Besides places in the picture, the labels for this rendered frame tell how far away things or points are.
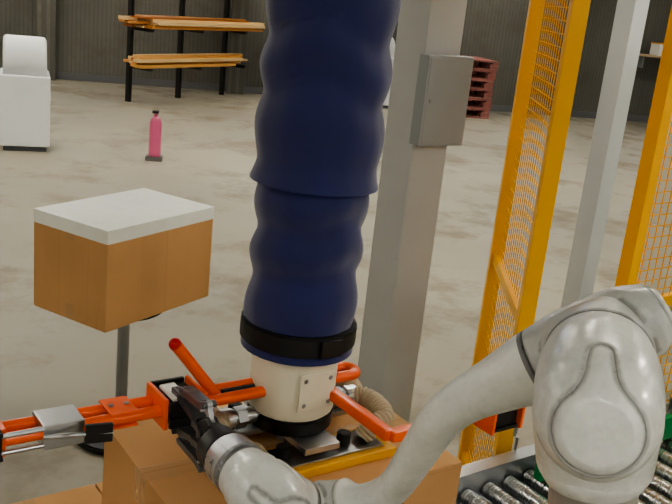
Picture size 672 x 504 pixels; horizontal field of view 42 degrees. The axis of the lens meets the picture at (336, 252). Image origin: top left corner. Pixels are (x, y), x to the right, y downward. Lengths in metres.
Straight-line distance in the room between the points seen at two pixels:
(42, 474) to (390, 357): 1.47
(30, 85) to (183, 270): 6.18
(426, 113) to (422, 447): 1.82
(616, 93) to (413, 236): 2.29
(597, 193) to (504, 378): 4.08
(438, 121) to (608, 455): 2.16
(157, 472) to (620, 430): 0.97
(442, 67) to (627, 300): 1.93
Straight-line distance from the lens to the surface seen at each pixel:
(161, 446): 1.77
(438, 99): 2.98
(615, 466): 0.96
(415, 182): 3.06
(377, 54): 1.54
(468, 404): 1.21
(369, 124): 1.54
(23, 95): 9.69
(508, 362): 1.17
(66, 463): 3.83
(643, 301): 1.13
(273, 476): 1.34
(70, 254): 3.48
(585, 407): 0.93
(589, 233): 5.27
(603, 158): 5.19
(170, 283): 3.64
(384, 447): 1.80
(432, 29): 2.99
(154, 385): 1.66
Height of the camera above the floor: 1.94
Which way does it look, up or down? 17 degrees down
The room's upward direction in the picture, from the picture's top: 6 degrees clockwise
